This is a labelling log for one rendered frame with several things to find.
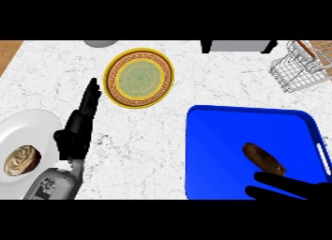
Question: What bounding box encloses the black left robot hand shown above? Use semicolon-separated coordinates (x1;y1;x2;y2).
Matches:
54;77;104;162

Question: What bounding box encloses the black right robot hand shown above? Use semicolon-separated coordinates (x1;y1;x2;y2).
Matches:
244;171;332;201

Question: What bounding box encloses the blue plastic tray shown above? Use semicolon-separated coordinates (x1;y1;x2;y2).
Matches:
185;104;332;201

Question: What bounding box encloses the white plate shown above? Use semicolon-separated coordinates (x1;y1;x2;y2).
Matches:
0;108;66;201

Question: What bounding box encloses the cream frosted cupcake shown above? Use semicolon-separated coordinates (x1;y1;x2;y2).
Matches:
3;144;43;177

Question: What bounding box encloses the yellow patterned round plate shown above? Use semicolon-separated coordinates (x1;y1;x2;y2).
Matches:
102;47;176;110

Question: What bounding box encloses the grey round object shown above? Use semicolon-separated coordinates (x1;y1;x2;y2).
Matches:
83;40;122;49

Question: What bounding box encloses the grey appliance with black legs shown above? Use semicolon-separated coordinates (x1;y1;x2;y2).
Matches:
200;40;280;54

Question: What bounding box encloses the white wire tiered basket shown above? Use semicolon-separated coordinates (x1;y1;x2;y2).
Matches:
268;40;332;94

